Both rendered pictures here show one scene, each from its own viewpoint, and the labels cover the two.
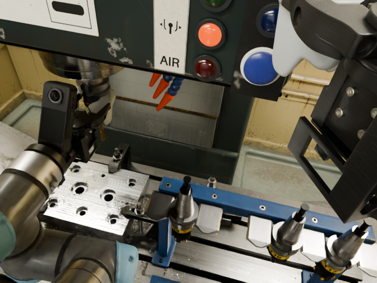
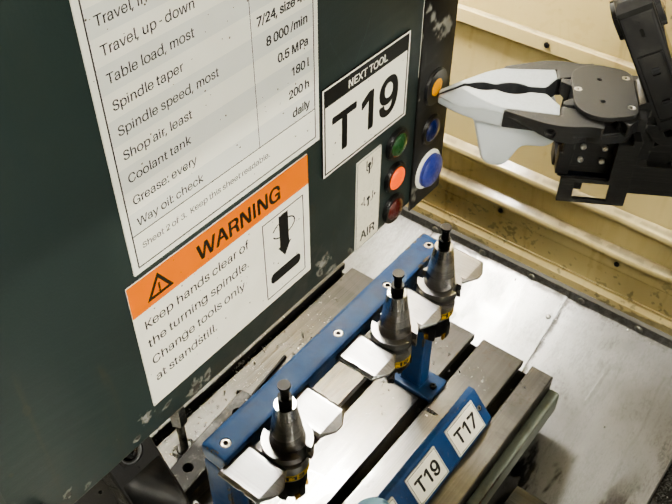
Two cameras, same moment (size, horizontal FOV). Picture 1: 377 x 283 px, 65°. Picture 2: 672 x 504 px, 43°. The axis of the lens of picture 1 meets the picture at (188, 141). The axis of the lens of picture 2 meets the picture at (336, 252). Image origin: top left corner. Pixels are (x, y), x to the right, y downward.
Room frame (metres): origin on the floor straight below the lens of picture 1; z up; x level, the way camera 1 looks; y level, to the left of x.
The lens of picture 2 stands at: (0.04, 0.47, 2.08)
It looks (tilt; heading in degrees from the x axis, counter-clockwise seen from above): 44 degrees down; 298
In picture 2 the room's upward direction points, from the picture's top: straight up
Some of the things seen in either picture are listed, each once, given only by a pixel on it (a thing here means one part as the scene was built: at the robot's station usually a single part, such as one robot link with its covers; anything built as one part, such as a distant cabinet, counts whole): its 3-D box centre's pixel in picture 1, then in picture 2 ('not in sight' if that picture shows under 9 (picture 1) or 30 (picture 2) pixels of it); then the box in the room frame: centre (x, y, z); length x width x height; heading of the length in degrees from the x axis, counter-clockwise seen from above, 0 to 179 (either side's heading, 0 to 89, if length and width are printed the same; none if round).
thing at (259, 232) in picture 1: (259, 231); (369, 358); (0.33, -0.17, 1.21); 0.07 x 0.05 x 0.01; 170
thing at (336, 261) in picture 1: (340, 251); (438, 286); (0.30, -0.33, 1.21); 0.06 x 0.06 x 0.03
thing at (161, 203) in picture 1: (159, 206); (257, 476); (0.37, 0.05, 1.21); 0.07 x 0.05 x 0.01; 170
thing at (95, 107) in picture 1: (106, 111); not in sight; (0.46, 0.17, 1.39); 0.09 x 0.03 x 0.06; 157
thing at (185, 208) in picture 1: (184, 200); (286, 421); (0.36, 0.00, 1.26); 0.04 x 0.04 x 0.07
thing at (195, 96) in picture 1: (160, 85); not in sight; (0.93, 0.12, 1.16); 0.48 x 0.05 x 0.51; 80
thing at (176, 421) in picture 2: (210, 190); (180, 426); (0.61, -0.09, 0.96); 0.03 x 0.03 x 0.13
